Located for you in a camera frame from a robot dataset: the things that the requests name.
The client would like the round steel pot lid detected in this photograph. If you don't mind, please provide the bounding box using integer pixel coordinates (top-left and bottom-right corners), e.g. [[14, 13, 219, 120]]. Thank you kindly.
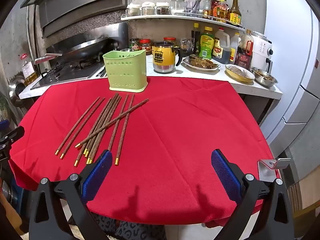
[[9, 76, 27, 108]]

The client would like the small clear glass bottle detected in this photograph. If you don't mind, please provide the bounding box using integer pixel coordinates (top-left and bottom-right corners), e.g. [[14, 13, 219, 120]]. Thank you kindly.
[[202, 0, 212, 18]]

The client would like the green perforated chopstick holder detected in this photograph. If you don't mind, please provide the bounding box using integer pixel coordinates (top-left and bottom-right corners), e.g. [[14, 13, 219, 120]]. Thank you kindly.
[[103, 49, 148, 92]]

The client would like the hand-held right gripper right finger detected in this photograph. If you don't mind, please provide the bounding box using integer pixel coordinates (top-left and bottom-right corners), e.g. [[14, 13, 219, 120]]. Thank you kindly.
[[211, 149, 295, 240]]

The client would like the black soy sauce bottle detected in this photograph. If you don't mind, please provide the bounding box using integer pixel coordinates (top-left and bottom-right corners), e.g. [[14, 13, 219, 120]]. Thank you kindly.
[[191, 22, 201, 53]]

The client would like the tall dark sauce bottle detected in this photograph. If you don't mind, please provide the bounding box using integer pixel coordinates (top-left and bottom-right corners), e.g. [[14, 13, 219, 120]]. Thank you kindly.
[[229, 0, 242, 25]]

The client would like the red seasoning packet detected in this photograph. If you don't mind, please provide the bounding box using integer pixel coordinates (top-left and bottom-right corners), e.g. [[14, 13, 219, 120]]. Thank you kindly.
[[211, 0, 227, 18]]

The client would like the large dark liquid jug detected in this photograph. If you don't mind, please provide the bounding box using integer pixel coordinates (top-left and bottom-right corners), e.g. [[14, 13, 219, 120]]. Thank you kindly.
[[212, 27, 231, 64]]

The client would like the white-lidded spice jar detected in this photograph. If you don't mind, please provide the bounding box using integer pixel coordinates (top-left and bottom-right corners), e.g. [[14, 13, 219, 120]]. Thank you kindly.
[[141, 2, 156, 15], [126, 3, 140, 16], [156, 2, 171, 15]]

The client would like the white refrigerator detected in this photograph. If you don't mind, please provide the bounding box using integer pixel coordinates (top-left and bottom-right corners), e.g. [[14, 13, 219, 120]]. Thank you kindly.
[[260, 0, 320, 150]]

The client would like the steel bowl of food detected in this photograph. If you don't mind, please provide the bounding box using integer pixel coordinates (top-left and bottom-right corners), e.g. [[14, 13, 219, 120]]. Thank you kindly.
[[251, 66, 278, 88]]

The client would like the white wall shelf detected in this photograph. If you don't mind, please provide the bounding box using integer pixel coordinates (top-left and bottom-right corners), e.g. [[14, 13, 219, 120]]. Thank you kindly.
[[121, 12, 247, 32]]

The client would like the yellow oil bottle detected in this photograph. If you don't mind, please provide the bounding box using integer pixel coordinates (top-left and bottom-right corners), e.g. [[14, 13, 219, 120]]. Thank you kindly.
[[215, 1, 230, 22]]

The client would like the leopard print cloth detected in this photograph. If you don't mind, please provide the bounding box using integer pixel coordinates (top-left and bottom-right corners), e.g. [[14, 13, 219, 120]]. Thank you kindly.
[[67, 212, 165, 240]]

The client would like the white air fryer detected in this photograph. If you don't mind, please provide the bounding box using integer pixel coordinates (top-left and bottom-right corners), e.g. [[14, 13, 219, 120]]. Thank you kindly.
[[250, 31, 273, 73]]

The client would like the green plastic bottle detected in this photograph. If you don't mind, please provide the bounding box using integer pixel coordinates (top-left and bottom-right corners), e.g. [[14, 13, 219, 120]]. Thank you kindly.
[[199, 26, 215, 60]]

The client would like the red tablecloth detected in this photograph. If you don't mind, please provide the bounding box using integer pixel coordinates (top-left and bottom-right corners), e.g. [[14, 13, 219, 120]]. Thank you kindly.
[[9, 76, 279, 227]]

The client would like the light wooden furniture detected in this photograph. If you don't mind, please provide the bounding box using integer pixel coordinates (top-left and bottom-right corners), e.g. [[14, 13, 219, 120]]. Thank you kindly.
[[286, 172, 320, 230]]

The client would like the dark steel range hood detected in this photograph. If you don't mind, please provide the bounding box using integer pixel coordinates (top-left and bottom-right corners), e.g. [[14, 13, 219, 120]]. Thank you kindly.
[[20, 0, 127, 39]]

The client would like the set of wooden chopsticks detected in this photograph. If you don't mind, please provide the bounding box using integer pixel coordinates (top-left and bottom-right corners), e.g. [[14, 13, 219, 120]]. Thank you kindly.
[[54, 93, 150, 167]]

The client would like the glass jar red lid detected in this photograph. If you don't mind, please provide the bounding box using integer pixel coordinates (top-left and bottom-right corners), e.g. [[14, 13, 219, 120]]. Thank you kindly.
[[170, 0, 187, 14]]

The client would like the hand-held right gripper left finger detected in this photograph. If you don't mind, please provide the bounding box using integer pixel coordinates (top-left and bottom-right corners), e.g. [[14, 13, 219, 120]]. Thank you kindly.
[[29, 150, 113, 240]]

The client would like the white plastic jug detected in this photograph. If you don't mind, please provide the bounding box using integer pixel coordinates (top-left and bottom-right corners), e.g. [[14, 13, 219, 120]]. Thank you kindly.
[[229, 32, 242, 63]]

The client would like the dark snack packet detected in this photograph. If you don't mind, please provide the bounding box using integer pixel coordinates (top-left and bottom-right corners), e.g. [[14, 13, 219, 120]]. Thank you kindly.
[[179, 38, 194, 57]]

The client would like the steel wok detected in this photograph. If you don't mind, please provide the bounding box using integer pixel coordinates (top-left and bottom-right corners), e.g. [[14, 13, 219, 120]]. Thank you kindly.
[[34, 37, 118, 64]]

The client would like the steel gas stove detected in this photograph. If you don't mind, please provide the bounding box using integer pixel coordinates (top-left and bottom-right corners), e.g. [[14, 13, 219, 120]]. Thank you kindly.
[[30, 60, 107, 89]]

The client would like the clear cooking oil bottle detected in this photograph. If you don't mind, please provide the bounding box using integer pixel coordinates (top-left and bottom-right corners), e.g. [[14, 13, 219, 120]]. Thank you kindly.
[[22, 60, 38, 85]]

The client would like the yellow steel mug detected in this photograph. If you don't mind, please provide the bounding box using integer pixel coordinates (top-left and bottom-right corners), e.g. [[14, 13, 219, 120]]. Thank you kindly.
[[152, 42, 182, 74]]

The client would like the green-lidded sauce jar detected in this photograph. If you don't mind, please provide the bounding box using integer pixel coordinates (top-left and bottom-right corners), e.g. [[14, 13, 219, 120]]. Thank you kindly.
[[129, 38, 140, 52]]

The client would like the yellow rimmed bowl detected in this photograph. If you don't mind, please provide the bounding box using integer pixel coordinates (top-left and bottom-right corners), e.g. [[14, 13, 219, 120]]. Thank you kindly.
[[224, 64, 255, 83]]

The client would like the steel bracket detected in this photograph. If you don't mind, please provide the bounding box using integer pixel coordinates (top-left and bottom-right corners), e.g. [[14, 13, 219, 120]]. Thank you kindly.
[[257, 158, 292, 180]]

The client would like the metal gas pipe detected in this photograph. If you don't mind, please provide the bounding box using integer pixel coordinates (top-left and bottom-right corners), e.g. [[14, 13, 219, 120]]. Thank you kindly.
[[26, 0, 38, 65]]

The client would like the plate of cooked food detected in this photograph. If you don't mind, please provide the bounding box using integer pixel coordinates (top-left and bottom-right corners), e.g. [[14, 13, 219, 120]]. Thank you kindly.
[[182, 54, 221, 72]]

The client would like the green plant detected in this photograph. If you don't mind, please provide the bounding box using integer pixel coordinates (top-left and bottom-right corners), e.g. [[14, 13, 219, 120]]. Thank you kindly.
[[0, 92, 10, 125]]

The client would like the clear cup with utensils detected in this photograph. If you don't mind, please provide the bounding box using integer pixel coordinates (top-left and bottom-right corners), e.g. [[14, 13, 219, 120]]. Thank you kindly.
[[186, 0, 204, 14]]

